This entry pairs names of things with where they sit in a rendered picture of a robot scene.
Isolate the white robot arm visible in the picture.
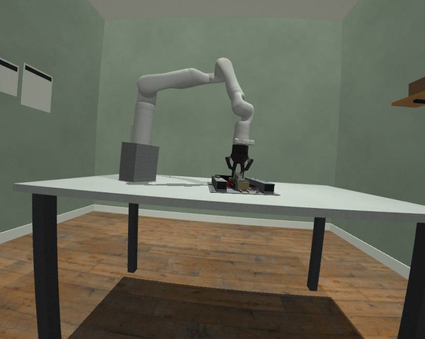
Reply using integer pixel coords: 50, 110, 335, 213
130, 58, 255, 146

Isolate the black parts tray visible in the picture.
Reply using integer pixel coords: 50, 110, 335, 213
215, 175, 231, 180

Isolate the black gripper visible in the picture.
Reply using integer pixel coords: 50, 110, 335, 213
225, 145, 253, 179

